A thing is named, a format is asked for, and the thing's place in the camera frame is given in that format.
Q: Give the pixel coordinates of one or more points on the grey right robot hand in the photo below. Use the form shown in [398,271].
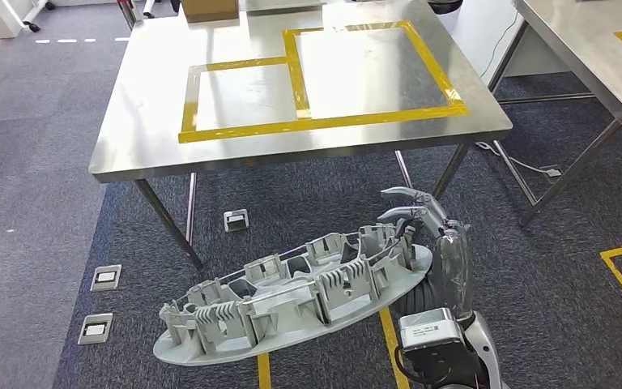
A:
[453,268]

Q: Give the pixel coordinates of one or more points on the grey plastic wheel cover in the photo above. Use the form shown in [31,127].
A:
[289,306]

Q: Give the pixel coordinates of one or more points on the steel workbench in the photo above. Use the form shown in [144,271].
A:
[144,107]

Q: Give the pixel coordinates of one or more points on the steel floor socket box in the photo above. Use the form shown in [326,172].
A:
[236,220]
[95,329]
[106,277]

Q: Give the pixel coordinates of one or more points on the white partition panel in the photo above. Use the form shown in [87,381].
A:
[482,37]

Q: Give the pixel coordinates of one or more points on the steel table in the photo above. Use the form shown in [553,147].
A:
[574,48]

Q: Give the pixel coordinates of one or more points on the brown cardboard box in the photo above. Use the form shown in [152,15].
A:
[209,9]

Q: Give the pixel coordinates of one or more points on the red-topped chrome stanchion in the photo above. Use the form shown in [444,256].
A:
[127,13]

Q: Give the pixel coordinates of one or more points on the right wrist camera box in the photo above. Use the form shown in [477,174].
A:
[429,327]

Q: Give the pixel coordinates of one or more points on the white wheeled frame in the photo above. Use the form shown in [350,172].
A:
[0,16]

